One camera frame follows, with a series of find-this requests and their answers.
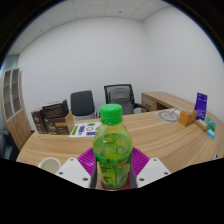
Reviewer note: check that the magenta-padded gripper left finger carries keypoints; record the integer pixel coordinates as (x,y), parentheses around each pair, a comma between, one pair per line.
(86,159)

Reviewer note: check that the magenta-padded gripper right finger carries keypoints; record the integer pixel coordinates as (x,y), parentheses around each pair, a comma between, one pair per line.
(140,160)

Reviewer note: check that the green drink bottle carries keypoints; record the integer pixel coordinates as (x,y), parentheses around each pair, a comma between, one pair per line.
(112,150)

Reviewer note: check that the printed white paper sheet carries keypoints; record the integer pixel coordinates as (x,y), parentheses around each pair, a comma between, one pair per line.
(83,130)

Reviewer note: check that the white and brown mug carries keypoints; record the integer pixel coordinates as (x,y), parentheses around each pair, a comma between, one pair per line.
(50,164)

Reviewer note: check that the dark brown carton, tan flap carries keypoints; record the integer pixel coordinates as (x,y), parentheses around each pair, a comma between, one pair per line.
(60,126)

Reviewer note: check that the round grey patterned disc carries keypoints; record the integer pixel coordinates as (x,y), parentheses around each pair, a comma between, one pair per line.
(167,116)

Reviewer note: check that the dark grey padded office chair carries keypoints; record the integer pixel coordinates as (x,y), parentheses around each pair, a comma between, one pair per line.
(82,103)

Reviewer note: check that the small dark brown box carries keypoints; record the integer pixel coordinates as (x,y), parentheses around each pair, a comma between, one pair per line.
(39,121)

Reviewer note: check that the orange-tan box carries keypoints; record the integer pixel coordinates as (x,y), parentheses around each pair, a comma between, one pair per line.
(187,118)

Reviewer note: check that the wooden side desk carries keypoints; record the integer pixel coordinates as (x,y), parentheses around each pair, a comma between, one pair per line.
(160,99)

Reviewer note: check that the black mesh office chair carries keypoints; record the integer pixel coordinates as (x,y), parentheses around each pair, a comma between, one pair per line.
(120,96)

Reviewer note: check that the small tan box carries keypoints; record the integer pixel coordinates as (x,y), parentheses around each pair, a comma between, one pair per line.
(201,124)

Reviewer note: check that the small blue box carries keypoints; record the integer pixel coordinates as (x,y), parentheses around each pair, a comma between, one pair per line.
(210,134)

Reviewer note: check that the small green box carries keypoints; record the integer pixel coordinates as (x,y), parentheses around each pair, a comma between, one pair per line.
(210,123)

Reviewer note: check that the black leather sofa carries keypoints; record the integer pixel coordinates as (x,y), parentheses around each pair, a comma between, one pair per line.
(7,146)

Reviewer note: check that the purple standing card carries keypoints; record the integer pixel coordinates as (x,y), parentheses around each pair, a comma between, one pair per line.
(201,106)

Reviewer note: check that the wooden shelf cabinet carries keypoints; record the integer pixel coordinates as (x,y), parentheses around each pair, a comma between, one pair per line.
(15,113)

